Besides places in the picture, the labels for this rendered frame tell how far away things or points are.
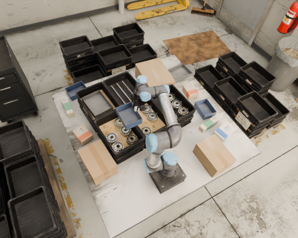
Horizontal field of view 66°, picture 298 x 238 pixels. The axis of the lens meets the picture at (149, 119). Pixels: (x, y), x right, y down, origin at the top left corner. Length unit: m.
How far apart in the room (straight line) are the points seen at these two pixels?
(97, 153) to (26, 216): 0.83
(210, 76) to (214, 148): 1.68
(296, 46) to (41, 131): 3.90
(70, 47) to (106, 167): 2.14
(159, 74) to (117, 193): 1.30
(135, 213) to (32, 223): 0.90
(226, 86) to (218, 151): 1.43
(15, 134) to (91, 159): 1.07
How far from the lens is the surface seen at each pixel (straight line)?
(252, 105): 3.16
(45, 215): 2.35
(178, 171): 2.04
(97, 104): 2.36
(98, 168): 1.98
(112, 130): 2.17
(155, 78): 2.50
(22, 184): 2.65
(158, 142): 1.42
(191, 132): 2.38
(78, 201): 2.83
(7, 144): 2.79
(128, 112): 1.99
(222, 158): 2.14
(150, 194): 2.06
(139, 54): 3.60
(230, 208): 2.96
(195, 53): 4.39
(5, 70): 2.89
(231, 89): 3.39
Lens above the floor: 2.67
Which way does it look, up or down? 55 degrees down
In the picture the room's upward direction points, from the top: 6 degrees clockwise
